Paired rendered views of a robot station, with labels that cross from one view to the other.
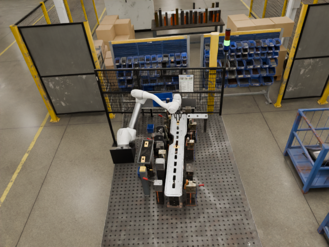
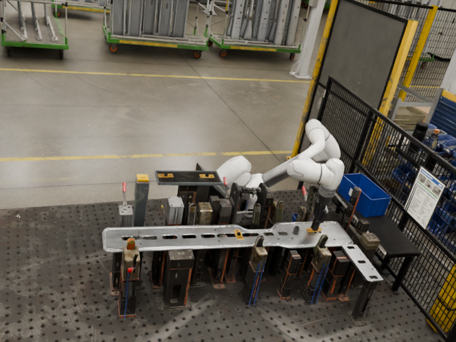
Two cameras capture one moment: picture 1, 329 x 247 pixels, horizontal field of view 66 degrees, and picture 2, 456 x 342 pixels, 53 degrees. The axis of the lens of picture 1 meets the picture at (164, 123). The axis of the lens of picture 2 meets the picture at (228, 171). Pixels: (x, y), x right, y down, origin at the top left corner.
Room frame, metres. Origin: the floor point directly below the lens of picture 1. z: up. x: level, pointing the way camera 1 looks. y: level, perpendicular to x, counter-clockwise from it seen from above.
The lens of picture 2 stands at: (1.12, -1.86, 2.47)
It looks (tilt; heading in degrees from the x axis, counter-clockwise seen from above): 28 degrees down; 61
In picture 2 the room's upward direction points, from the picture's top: 11 degrees clockwise
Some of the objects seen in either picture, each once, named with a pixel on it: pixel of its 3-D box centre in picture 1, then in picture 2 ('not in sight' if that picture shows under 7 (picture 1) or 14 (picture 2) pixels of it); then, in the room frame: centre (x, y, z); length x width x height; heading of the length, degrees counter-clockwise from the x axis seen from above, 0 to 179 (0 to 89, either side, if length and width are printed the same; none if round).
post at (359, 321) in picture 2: (205, 124); (364, 298); (2.78, -0.59, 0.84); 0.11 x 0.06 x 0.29; 82
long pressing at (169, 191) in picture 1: (176, 148); (235, 236); (2.20, -0.13, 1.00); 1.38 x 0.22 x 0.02; 172
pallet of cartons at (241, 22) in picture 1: (254, 48); not in sight; (5.50, -2.24, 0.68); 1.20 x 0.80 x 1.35; 90
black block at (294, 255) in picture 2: (190, 140); (289, 275); (2.47, -0.33, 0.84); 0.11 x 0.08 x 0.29; 82
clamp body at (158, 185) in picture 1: (159, 192); (123, 237); (1.66, 0.13, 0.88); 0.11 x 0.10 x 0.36; 82
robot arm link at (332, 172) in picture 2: (176, 100); (330, 172); (2.67, -0.19, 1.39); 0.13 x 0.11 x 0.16; 157
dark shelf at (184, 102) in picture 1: (166, 103); (364, 209); (3.14, -0.06, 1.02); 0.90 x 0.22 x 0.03; 82
